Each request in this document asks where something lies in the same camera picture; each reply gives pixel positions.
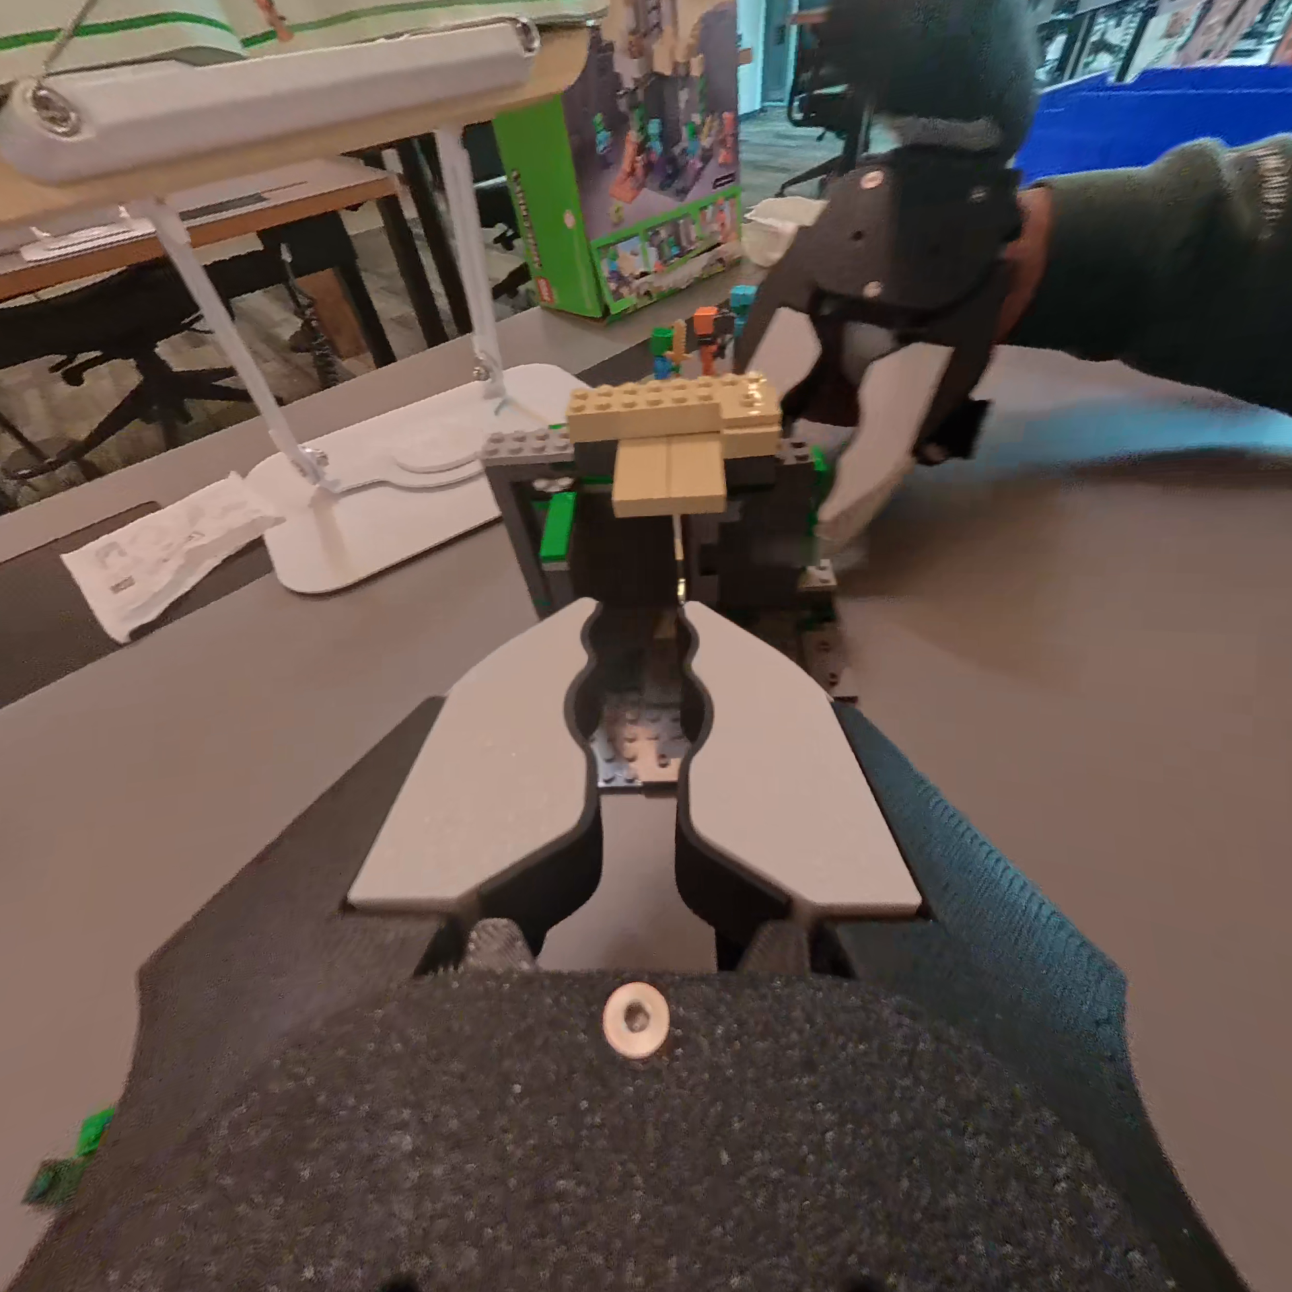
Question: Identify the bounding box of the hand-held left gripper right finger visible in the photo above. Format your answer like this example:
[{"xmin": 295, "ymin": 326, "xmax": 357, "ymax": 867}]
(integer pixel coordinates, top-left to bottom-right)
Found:
[{"xmin": 672, "ymin": 600, "xmax": 928, "ymax": 968}]

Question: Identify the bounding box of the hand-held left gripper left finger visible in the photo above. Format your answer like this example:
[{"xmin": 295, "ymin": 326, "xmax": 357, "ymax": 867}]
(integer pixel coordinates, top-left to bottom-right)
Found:
[{"xmin": 346, "ymin": 594, "xmax": 606, "ymax": 962}]

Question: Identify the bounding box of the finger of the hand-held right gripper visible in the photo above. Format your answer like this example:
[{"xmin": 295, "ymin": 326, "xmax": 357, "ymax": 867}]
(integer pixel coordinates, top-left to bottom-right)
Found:
[
  {"xmin": 737, "ymin": 302, "xmax": 860, "ymax": 430},
  {"xmin": 812, "ymin": 343, "xmax": 959, "ymax": 551}
]

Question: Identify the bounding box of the toy brick building model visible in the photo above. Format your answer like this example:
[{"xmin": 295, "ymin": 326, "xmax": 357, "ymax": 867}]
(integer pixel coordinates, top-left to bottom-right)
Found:
[{"xmin": 485, "ymin": 371, "xmax": 862, "ymax": 793}]

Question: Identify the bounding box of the person's right forearm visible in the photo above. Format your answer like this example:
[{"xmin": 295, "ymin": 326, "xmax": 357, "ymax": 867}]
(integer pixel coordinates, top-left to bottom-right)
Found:
[{"xmin": 1010, "ymin": 135, "xmax": 1292, "ymax": 417}]

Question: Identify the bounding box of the grey desk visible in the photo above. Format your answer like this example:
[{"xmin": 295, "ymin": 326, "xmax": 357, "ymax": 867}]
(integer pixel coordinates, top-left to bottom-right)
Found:
[{"xmin": 0, "ymin": 256, "xmax": 1292, "ymax": 1292}]

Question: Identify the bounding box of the person's right hand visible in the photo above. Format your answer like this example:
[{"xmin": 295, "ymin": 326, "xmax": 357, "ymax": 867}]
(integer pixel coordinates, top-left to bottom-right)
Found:
[{"xmin": 1007, "ymin": 184, "xmax": 1058, "ymax": 336}]

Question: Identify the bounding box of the black office chair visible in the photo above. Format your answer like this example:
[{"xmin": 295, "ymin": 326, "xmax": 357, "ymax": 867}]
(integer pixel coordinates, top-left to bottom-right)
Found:
[
  {"xmin": 0, "ymin": 256, "xmax": 264, "ymax": 485},
  {"xmin": 782, "ymin": 0, "xmax": 870, "ymax": 197}
]

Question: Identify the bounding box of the blue plastic bin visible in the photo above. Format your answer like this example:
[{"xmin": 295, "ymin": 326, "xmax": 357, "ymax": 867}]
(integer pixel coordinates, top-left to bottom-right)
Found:
[{"xmin": 1012, "ymin": 61, "xmax": 1292, "ymax": 188}]

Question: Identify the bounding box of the green toy set box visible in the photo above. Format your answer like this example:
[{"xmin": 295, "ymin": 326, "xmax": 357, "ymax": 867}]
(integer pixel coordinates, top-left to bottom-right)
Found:
[{"xmin": 492, "ymin": 0, "xmax": 751, "ymax": 322}]

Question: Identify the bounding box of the white paper leaflet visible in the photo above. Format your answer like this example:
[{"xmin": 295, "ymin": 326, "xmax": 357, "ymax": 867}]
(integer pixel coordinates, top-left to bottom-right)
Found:
[{"xmin": 61, "ymin": 472, "xmax": 291, "ymax": 644}]

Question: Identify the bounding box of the wooden table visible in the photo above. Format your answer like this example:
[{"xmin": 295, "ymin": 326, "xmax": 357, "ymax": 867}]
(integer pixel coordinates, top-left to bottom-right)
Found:
[{"xmin": 0, "ymin": 60, "xmax": 587, "ymax": 304}]

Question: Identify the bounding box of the green plastic leaf piece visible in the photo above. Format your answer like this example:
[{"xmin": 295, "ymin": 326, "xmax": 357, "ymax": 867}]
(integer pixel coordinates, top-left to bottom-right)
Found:
[{"xmin": 22, "ymin": 1102, "xmax": 120, "ymax": 1207}]

